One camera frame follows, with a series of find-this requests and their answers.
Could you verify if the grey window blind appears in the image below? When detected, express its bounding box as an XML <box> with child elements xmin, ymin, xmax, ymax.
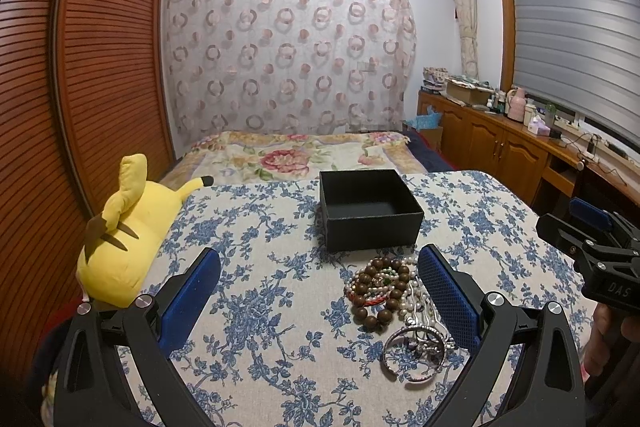
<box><xmin>513</xmin><ymin>0</ymin><xmax>639</xmax><ymax>143</ymax></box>

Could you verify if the wooden side cabinet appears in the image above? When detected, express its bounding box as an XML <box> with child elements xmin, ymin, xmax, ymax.
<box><xmin>418</xmin><ymin>91</ymin><xmax>639</xmax><ymax>219</ymax></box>

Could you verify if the blue gift bag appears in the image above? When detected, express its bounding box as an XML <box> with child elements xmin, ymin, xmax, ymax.
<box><xmin>405</xmin><ymin>105</ymin><xmax>442</xmax><ymax>131</ymax></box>

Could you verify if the yellow Pikachu plush toy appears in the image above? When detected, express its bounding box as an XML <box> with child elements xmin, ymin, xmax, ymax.
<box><xmin>76</xmin><ymin>154</ymin><xmax>214</xmax><ymax>308</ymax></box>

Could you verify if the right hand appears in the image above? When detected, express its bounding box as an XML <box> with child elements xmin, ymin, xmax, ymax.
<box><xmin>584</xmin><ymin>303</ymin><xmax>640</xmax><ymax>376</ymax></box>

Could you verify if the pink tissue box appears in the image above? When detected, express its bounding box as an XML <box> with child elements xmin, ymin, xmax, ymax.
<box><xmin>527</xmin><ymin>115</ymin><xmax>550</xmax><ymax>136</ymax></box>

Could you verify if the brown wooden bead bracelet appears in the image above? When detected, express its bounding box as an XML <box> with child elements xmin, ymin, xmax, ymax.
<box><xmin>344</xmin><ymin>256</ymin><xmax>417</xmax><ymax>334</ymax></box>

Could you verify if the silver hair comb pin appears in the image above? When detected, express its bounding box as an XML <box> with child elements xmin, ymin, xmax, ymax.
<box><xmin>404</xmin><ymin>279</ymin><xmax>456</xmax><ymax>360</ymax></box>

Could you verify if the black jewelry box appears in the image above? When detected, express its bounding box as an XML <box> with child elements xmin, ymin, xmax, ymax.
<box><xmin>319</xmin><ymin>169</ymin><xmax>424</xmax><ymax>253</ymax></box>

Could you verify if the floral bed blanket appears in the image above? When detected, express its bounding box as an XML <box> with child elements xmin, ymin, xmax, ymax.
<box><xmin>162</xmin><ymin>131</ymin><xmax>426</xmax><ymax>190</ymax></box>

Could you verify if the cardboard box on cabinet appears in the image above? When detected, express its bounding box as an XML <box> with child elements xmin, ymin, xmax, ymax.
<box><xmin>446</xmin><ymin>79</ymin><xmax>494</xmax><ymax>106</ymax></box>

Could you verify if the blue floral white cloth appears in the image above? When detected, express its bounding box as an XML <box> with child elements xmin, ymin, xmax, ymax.
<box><xmin>143</xmin><ymin>171</ymin><xmax>594</xmax><ymax>426</ymax></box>

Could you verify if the pink circle patterned curtain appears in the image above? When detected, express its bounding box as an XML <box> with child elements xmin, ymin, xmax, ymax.
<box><xmin>162</xmin><ymin>0</ymin><xmax>416</xmax><ymax>150</ymax></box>

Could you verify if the stack of folded papers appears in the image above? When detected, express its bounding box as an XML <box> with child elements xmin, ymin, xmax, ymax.
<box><xmin>423</xmin><ymin>67</ymin><xmax>449</xmax><ymax>93</ymax></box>

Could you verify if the pink thermos jug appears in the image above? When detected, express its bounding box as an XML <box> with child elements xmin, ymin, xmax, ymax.
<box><xmin>506</xmin><ymin>88</ymin><xmax>526</xmax><ymax>122</ymax></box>

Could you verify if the brown louvered wardrobe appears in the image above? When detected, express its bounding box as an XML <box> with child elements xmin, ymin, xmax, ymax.
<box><xmin>1</xmin><ymin>0</ymin><xmax>175</xmax><ymax>389</ymax></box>

